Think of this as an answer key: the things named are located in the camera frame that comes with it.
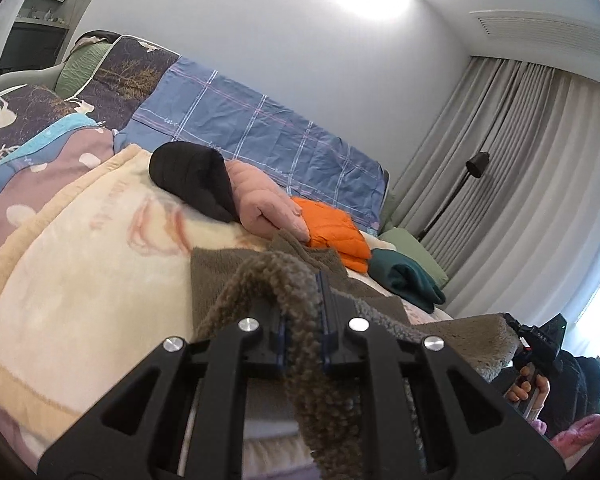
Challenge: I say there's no brown fleece garment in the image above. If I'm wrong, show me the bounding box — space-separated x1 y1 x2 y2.
190 231 517 479

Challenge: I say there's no right hand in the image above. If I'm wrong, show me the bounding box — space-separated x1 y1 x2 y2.
504 364 550 422

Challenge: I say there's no pink right sleeve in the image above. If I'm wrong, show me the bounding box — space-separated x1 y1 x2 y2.
550 414 600 460

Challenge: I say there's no orange puffer jacket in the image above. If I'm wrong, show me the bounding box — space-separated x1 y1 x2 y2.
291 196 372 274

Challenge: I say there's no pink puffer jacket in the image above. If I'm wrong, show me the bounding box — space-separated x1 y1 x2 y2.
225 159 310 243

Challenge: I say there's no dark green garment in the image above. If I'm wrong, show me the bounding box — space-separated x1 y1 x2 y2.
367 248 446 313

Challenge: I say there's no grey curtain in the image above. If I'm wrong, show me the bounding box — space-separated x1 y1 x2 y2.
388 58 600 324

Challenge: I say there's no light green cushion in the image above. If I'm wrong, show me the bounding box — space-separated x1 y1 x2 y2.
379 228 449 288

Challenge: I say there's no cream pink blanket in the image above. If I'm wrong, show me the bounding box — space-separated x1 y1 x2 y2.
0 145 266 446

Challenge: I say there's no black folded garment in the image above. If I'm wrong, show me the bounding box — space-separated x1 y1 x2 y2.
148 141 239 223

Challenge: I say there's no black floor lamp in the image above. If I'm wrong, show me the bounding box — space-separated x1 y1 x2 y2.
416 151 491 242

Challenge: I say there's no blue plaid pillow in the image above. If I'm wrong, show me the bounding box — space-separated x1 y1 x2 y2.
114 58 386 234

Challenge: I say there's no dark deer-print quilt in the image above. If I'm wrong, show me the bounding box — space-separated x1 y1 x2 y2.
0 36 179 247

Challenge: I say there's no green pillow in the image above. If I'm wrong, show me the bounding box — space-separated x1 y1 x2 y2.
55 36 111 99

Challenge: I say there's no grey armchair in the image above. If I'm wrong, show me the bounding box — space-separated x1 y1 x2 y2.
0 64 64 92

